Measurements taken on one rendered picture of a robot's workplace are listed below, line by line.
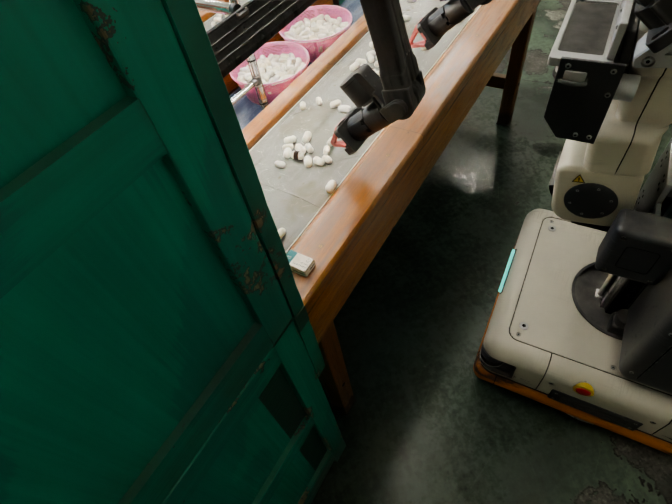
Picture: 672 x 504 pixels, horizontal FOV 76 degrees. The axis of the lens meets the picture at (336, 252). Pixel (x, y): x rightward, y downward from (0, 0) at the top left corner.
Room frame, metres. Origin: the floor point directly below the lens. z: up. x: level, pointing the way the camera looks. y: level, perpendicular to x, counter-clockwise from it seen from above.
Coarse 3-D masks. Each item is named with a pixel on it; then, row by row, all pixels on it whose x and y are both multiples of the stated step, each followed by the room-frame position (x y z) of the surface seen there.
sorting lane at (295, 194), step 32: (416, 0) 1.67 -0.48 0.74; (448, 0) 1.62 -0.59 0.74; (448, 32) 1.39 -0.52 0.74; (320, 96) 1.18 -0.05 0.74; (288, 128) 1.05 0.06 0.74; (320, 128) 1.02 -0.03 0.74; (384, 128) 0.96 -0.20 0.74; (256, 160) 0.94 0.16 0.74; (288, 160) 0.91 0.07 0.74; (352, 160) 0.86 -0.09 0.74; (288, 192) 0.79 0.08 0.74; (320, 192) 0.77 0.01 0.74; (288, 224) 0.69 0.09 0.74
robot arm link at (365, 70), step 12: (360, 72) 0.77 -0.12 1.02; (372, 72) 0.79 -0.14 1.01; (348, 84) 0.78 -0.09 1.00; (360, 84) 0.77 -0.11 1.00; (372, 84) 0.76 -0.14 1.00; (348, 96) 0.78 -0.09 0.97; (360, 96) 0.76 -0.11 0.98; (372, 96) 0.76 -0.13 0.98; (384, 108) 0.72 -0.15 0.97; (396, 108) 0.70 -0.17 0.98; (396, 120) 0.70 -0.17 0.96
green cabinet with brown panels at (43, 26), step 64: (0, 0) 0.31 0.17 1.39; (64, 0) 0.34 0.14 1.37; (128, 0) 0.36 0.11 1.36; (192, 0) 0.40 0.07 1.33; (0, 64) 0.29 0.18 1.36; (64, 64) 0.32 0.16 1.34; (128, 64) 0.34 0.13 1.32; (192, 64) 0.38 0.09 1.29; (0, 128) 0.28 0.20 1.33; (64, 128) 0.30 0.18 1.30; (128, 128) 0.32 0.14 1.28; (192, 128) 0.36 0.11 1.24; (0, 192) 0.25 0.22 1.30; (64, 192) 0.27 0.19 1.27; (128, 192) 0.31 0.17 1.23; (192, 192) 0.34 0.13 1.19; (256, 192) 0.39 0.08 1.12; (0, 256) 0.22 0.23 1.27; (64, 256) 0.25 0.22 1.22; (128, 256) 0.28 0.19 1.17; (192, 256) 0.32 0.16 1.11; (256, 256) 0.37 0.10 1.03; (0, 320) 0.20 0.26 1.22; (64, 320) 0.23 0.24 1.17; (128, 320) 0.25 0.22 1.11; (192, 320) 0.29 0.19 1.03; (256, 320) 0.34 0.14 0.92; (0, 384) 0.18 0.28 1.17; (64, 384) 0.19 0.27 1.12; (128, 384) 0.22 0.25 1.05; (192, 384) 0.25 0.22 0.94; (0, 448) 0.14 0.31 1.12; (64, 448) 0.16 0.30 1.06; (128, 448) 0.18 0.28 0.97; (192, 448) 0.19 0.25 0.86
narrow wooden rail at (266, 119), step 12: (360, 24) 1.52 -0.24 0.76; (348, 36) 1.46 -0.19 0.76; (360, 36) 1.47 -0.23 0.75; (336, 48) 1.39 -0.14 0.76; (348, 48) 1.41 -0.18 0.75; (324, 60) 1.33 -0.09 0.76; (336, 60) 1.35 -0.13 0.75; (312, 72) 1.28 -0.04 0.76; (324, 72) 1.29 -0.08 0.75; (300, 84) 1.22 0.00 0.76; (312, 84) 1.24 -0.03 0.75; (288, 96) 1.17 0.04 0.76; (300, 96) 1.18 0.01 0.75; (276, 108) 1.12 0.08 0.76; (288, 108) 1.14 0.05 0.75; (252, 120) 1.09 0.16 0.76; (264, 120) 1.08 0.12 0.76; (276, 120) 1.09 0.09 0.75; (252, 132) 1.03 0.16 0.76; (264, 132) 1.04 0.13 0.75; (252, 144) 1.00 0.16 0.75
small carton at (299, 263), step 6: (288, 252) 0.57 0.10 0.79; (294, 252) 0.57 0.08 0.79; (288, 258) 0.55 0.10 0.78; (294, 258) 0.55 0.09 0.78; (300, 258) 0.55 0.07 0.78; (306, 258) 0.54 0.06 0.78; (294, 264) 0.53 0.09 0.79; (300, 264) 0.53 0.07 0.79; (306, 264) 0.53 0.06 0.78; (312, 264) 0.53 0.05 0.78; (294, 270) 0.53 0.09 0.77; (300, 270) 0.52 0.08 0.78; (306, 270) 0.52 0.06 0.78; (306, 276) 0.51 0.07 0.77
